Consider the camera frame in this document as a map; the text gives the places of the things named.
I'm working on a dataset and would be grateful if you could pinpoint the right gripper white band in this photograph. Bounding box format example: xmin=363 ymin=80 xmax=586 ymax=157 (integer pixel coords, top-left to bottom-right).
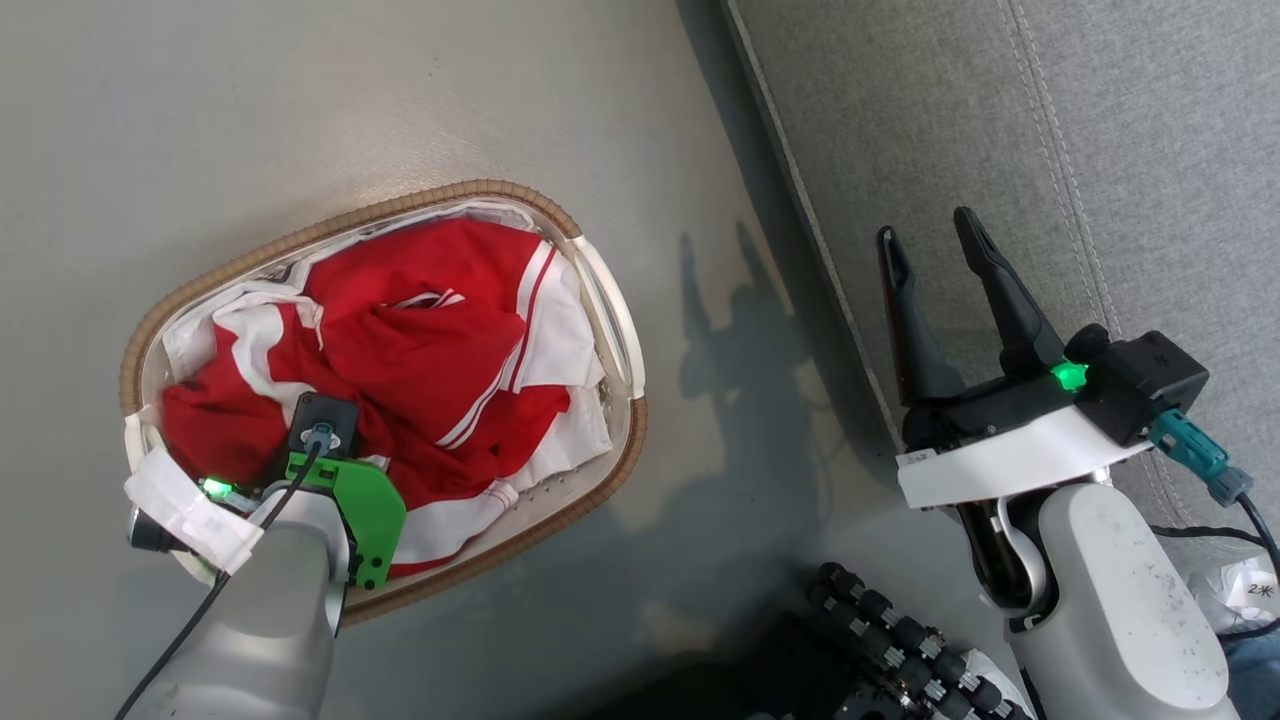
xmin=877 ymin=206 xmax=1153 ymax=510

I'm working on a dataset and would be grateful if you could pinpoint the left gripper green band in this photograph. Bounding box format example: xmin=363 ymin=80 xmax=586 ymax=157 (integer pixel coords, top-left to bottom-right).
xmin=124 ymin=447 xmax=407 ymax=590

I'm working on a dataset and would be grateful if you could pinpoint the red and white clothing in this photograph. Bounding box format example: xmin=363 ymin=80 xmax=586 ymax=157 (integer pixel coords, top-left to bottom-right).
xmin=160 ymin=218 xmax=613 ymax=579

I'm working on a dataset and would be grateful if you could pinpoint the white basket with wicker rim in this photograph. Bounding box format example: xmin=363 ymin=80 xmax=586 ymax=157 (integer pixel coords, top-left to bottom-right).
xmin=118 ymin=180 xmax=649 ymax=626

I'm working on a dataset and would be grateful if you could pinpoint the grey fabric sofa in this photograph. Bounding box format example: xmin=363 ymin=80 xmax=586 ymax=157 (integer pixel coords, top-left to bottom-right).
xmin=722 ymin=0 xmax=1280 ymax=576

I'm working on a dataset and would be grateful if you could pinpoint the white bag with label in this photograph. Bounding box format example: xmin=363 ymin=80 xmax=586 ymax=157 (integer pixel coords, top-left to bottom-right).
xmin=1188 ymin=555 xmax=1280 ymax=637

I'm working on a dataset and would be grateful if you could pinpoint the blue fabric piece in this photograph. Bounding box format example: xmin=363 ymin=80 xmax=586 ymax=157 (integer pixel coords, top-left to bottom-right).
xmin=1222 ymin=628 xmax=1280 ymax=720

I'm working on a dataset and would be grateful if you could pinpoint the black cable with teal plug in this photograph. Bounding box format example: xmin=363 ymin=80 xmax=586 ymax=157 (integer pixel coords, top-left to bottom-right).
xmin=1147 ymin=409 xmax=1280 ymax=586

